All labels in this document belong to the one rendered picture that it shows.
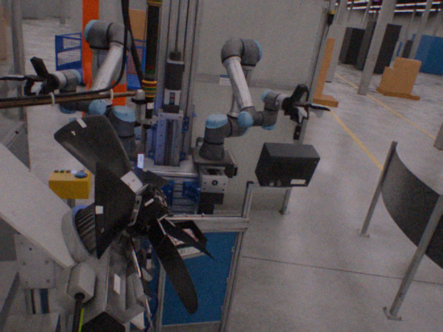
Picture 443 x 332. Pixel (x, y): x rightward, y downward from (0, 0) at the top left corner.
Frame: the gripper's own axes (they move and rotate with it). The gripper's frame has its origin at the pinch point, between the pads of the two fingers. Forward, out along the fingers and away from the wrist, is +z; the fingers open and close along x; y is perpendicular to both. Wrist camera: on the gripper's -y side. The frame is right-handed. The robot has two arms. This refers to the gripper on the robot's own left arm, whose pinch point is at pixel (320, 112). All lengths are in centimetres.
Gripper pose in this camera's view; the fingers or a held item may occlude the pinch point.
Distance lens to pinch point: 160.1
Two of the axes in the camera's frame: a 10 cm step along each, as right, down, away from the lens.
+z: 5.6, 4.0, -7.3
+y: -0.2, 8.8, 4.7
